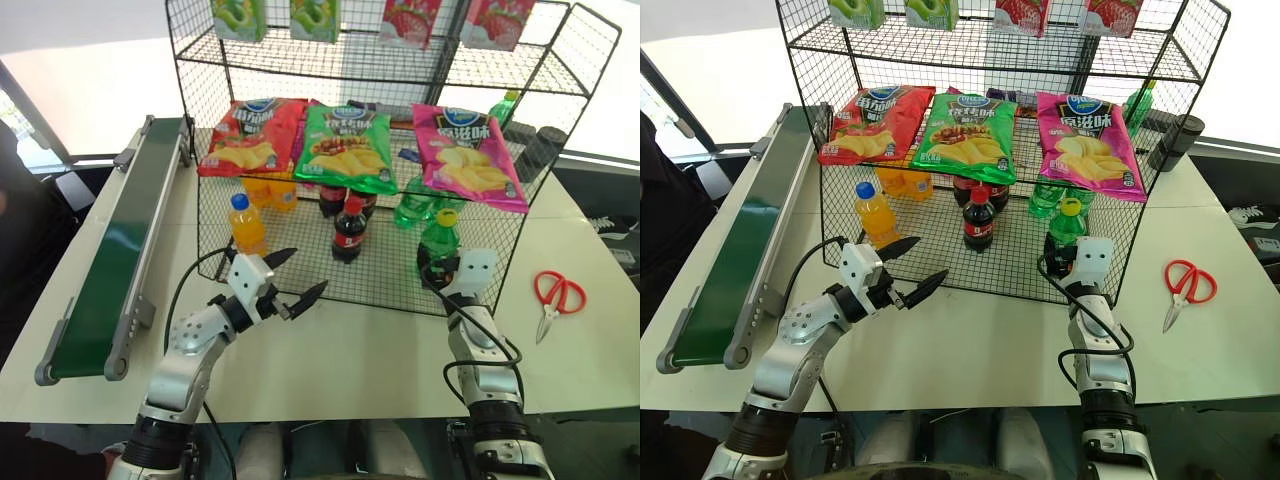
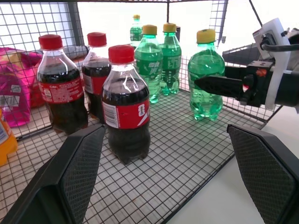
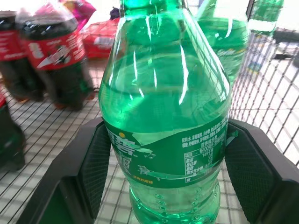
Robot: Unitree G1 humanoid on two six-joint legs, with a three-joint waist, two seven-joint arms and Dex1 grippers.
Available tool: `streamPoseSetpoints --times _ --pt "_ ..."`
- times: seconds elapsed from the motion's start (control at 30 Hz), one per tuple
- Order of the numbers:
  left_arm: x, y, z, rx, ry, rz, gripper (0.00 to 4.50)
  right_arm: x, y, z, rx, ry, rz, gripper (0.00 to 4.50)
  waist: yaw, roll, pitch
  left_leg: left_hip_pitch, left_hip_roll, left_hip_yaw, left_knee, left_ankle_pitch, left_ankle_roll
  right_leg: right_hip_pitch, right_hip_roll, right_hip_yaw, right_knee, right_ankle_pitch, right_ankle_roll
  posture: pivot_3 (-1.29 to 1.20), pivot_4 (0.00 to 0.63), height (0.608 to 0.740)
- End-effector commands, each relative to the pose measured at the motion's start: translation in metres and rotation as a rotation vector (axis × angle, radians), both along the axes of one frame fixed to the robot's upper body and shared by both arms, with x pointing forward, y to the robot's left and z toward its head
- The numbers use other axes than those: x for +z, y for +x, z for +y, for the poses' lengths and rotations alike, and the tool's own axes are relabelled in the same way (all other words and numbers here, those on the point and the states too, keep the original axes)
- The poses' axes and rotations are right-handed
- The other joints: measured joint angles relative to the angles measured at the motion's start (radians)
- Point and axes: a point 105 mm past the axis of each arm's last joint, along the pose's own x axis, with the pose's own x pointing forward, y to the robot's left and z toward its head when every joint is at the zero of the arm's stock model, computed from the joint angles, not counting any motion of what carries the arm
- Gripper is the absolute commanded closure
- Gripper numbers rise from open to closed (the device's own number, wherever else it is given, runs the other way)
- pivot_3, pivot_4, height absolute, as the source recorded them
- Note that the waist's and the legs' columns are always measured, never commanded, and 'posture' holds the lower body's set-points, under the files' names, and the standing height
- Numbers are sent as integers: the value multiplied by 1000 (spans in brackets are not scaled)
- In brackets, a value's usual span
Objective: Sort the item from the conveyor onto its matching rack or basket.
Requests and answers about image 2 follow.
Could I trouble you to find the orange soda bottle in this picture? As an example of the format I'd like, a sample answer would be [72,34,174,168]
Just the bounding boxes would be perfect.
[0,108,19,167]

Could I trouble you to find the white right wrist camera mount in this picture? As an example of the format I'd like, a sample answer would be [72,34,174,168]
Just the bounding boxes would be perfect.
[252,18,292,111]

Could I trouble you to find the pink snack bag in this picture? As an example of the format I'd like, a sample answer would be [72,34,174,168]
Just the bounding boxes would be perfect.
[0,47,31,128]
[20,51,45,108]

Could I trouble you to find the cola bottle red cap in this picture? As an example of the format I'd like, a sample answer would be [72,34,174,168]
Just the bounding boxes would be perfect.
[101,44,151,165]
[36,34,89,136]
[81,32,113,125]

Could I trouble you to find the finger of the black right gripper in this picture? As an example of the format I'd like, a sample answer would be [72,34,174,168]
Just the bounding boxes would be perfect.
[194,75,244,99]
[221,43,261,65]

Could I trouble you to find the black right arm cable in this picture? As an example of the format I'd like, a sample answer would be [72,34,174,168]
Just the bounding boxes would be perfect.
[261,34,299,52]

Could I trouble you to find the green soda bottle yellow cap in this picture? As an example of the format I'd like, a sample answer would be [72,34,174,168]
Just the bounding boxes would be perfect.
[134,24,164,104]
[129,14,143,50]
[159,22,182,96]
[187,28,226,122]

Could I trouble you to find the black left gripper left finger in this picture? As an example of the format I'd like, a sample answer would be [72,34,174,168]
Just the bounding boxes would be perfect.
[0,124,107,224]

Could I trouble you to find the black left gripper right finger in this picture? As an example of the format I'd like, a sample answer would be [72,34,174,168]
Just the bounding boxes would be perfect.
[227,124,299,224]

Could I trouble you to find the black wire mesh rack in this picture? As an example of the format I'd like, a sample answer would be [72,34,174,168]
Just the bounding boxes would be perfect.
[0,0,285,224]

